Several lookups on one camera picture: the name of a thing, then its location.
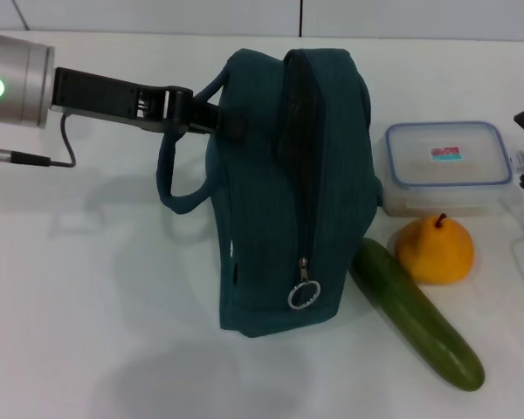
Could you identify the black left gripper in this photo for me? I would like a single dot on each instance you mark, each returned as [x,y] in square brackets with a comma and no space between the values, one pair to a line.
[100,98]

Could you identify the clear blue-rimmed food container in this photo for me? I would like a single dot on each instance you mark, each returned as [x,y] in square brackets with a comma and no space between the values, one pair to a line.
[445,174]

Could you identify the dark teal insulated lunch bag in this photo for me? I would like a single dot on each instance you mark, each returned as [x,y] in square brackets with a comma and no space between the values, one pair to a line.
[262,196]

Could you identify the orange yellow pear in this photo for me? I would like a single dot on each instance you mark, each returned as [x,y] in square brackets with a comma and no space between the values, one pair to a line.
[436,253]

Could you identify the green cucumber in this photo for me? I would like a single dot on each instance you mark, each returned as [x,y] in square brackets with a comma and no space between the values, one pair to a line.
[419,323]

